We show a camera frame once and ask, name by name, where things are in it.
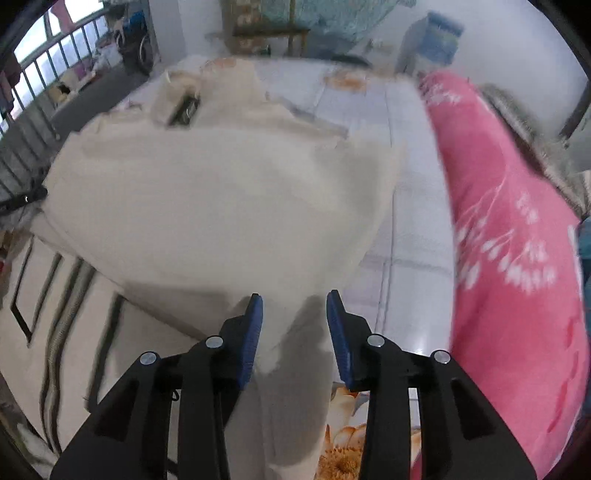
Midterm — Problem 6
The metal balcony railing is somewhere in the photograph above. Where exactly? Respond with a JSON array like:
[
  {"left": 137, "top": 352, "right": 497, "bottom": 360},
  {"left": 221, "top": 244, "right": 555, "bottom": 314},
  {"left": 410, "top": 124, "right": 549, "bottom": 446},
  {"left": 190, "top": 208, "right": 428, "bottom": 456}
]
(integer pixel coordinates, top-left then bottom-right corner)
[{"left": 0, "top": 11, "right": 112, "bottom": 195}]

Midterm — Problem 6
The teal patterned hanging cloth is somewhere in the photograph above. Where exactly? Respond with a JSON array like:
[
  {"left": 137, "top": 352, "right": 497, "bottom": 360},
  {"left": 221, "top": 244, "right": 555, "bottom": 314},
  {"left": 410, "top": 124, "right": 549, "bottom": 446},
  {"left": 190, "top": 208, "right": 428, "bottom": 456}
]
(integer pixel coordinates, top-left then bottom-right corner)
[{"left": 265, "top": 0, "right": 416, "bottom": 47}]

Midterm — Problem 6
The pink floral blanket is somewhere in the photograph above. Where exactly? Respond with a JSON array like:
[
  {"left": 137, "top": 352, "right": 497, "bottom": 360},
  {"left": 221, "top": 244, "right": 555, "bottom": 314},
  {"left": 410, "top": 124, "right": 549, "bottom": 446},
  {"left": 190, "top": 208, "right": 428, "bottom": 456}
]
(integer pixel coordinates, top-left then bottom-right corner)
[{"left": 411, "top": 69, "right": 588, "bottom": 480}]

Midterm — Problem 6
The grey knitted blanket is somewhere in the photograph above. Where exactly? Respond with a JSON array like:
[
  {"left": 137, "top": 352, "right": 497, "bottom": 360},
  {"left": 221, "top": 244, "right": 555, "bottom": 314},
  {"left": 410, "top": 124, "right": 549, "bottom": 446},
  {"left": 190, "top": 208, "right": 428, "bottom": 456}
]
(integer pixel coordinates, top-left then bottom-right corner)
[{"left": 480, "top": 84, "right": 591, "bottom": 210}]

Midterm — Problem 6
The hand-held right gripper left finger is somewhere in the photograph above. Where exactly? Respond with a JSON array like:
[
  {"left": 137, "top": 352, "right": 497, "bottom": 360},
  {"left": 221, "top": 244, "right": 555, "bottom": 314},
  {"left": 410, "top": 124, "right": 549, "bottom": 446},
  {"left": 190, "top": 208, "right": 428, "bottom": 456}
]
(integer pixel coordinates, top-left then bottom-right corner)
[{"left": 51, "top": 293, "right": 264, "bottom": 480}]

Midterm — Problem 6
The bicycle wheel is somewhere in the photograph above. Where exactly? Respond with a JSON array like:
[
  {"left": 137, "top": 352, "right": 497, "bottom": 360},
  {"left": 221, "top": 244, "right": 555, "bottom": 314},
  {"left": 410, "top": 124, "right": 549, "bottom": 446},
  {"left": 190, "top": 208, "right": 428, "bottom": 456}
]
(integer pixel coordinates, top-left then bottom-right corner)
[{"left": 115, "top": 25, "right": 155, "bottom": 77}]

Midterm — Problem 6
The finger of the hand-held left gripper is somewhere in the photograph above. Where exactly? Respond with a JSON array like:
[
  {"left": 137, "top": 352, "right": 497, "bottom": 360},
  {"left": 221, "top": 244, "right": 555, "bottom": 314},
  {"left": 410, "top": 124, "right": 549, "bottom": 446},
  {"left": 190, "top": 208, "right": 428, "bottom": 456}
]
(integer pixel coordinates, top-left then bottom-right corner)
[{"left": 0, "top": 185, "right": 49, "bottom": 217}]

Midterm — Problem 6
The cream jacket with black stripes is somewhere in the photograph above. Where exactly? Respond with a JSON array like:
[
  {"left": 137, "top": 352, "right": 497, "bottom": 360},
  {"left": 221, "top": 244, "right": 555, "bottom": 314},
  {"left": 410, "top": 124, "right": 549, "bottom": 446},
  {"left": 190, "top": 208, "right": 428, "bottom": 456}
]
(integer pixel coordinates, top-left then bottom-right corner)
[{"left": 0, "top": 55, "right": 408, "bottom": 480}]

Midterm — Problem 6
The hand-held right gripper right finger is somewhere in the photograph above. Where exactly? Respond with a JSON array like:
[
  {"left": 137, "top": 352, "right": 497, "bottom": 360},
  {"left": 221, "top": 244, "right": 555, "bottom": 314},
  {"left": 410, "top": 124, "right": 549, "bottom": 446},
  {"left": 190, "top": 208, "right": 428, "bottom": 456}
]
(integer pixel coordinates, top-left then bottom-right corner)
[{"left": 325, "top": 290, "right": 536, "bottom": 480}]

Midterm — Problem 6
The wooden chair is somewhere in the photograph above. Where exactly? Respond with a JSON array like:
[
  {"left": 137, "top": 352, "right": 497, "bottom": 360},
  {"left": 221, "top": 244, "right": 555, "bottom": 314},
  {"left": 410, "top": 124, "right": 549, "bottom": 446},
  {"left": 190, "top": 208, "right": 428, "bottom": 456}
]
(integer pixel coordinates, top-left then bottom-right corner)
[{"left": 231, "top": 0, "right": 312, "bottom": 58}]

